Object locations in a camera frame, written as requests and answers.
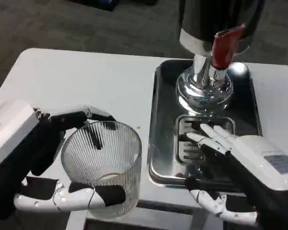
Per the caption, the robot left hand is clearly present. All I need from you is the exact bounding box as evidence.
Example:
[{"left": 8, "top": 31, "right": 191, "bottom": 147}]
[{"left": 0, "top": 99, "right": 127, "bottom": 216}]

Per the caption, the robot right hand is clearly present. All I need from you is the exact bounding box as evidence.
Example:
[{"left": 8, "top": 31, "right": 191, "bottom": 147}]
[{"left": 184, "top": 123, "right": 288, "bottom": 230}]

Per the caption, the clear ribbed glass cup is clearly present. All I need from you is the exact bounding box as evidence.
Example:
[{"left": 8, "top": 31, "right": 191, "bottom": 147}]
[{"left": 60, "top": 121, "right": 143, "bottom": 219}]

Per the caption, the steel tray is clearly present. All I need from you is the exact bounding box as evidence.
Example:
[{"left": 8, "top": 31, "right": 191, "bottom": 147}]
[{"left": 147, "top": 59, "right": 264, "bottom": 190}]

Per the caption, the red tap lever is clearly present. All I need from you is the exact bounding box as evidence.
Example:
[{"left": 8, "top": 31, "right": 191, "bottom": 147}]
[{"left": 210, "top": 23, "right": 245, "bottom": 69}]

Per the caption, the black steel drink dispenser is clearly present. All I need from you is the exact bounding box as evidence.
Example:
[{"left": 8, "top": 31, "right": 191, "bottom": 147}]
[{"left": 175, "top": 0, "right": 267, "bottom": 114}]

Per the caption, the dark object with blue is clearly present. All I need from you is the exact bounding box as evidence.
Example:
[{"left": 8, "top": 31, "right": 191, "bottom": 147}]
[{"left": 93, "top": 0, "right": 119, "bottom": 12}]

